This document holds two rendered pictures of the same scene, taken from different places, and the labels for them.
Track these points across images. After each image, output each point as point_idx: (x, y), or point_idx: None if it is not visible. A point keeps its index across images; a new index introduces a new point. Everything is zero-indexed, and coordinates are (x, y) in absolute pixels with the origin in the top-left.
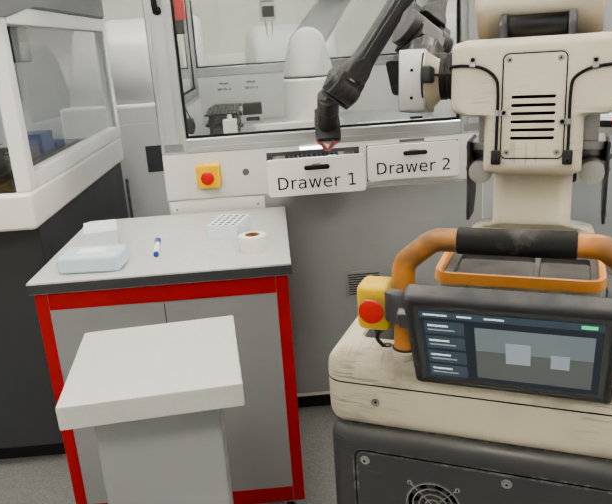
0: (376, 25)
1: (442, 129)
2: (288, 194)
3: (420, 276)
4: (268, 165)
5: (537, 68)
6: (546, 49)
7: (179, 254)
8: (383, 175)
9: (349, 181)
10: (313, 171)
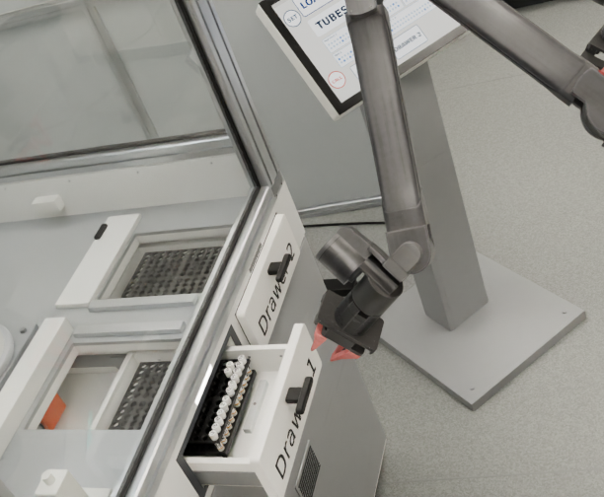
0: (401, 132)
1: (264, 214)
2: (289, 470)
3: (327, 401)
4: (262, 463)
5: None
6: None
7: None
8: (267, 329)
9: (311, 373)
10: (289, 406)
